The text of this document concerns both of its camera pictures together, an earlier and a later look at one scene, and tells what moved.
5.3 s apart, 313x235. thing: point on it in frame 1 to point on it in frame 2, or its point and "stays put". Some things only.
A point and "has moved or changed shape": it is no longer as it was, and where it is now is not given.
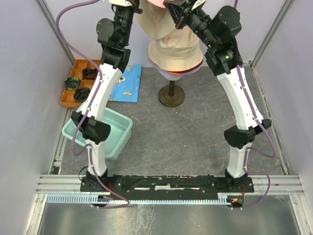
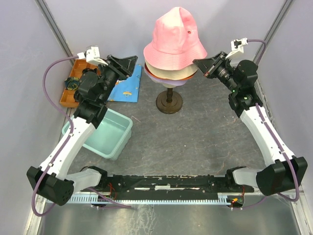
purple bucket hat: (170, 75) to (176, 82)
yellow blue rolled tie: (72, 83) stays put
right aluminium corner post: (278, 18) stays put
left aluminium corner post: (43, 9) stays put
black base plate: (167, 184) stays put
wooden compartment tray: (97, 61) has moved or changed shape
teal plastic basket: (118, 144) stays put
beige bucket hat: (176, 49) to (173, 74)
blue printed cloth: (126, 88) stays put
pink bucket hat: (159, 3) to (175, 44)
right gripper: (179, 8) to (208, 67)
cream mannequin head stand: (171, 95) has moved or changed shape
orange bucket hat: (178, 72) to (169, 79)
